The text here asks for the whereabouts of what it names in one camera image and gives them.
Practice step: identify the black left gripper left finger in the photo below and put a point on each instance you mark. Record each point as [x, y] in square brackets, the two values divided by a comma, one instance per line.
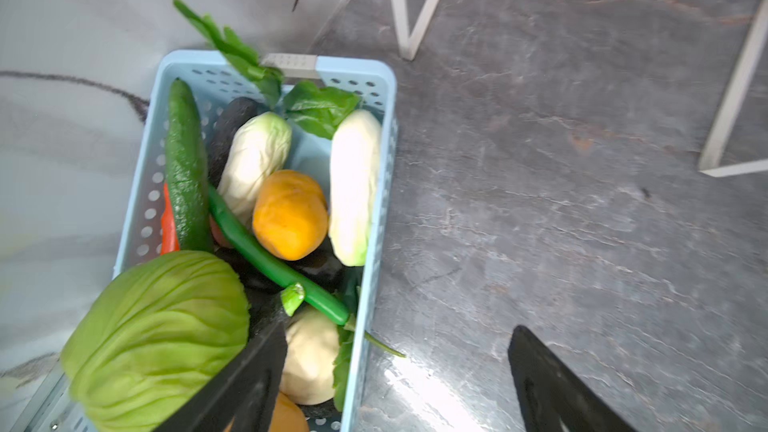
[242, 396]

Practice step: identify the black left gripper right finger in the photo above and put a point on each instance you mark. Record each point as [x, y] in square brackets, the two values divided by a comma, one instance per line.
[552, 397]

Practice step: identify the beige potato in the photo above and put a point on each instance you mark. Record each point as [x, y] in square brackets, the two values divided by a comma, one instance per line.
[312, 347]

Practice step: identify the green chili pepper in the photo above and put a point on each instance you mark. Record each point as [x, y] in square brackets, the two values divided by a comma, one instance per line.
[273, 268]

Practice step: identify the green cabbage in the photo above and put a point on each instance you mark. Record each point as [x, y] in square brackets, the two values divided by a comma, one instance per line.
[154, 337]

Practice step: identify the red chili pepper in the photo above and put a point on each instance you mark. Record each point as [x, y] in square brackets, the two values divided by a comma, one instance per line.
[169, 238]

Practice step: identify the orange round fruit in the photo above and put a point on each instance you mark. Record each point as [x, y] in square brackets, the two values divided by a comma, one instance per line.
[290, 218]

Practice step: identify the green cucumber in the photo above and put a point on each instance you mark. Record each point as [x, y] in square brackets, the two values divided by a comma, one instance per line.
[187, 171]

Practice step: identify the white bok choy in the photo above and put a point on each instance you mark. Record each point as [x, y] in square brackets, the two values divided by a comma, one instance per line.
[259, 148]

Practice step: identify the white radish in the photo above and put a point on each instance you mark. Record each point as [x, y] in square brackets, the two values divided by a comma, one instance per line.
[354, 170]

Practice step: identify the white wooden two-tier shelf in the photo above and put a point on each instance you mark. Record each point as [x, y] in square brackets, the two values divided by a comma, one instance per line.
[409, 39]

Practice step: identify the green leafy spinach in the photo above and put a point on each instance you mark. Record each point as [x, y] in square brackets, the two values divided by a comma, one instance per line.
[317, 110]

